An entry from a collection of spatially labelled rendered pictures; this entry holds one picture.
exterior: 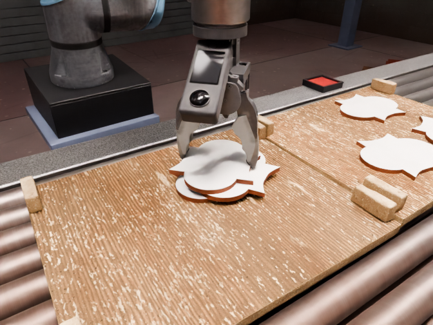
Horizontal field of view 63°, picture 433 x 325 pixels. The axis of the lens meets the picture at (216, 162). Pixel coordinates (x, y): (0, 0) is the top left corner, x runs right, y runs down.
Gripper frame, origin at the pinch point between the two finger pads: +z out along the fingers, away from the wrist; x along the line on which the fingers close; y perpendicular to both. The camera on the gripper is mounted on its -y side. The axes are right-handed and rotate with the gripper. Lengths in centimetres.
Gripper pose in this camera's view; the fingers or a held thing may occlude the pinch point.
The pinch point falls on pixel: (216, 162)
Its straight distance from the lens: 54.3
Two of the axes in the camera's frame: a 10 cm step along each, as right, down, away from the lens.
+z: 0.0, 8.5, 5.3
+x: -9.7, -1.2, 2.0
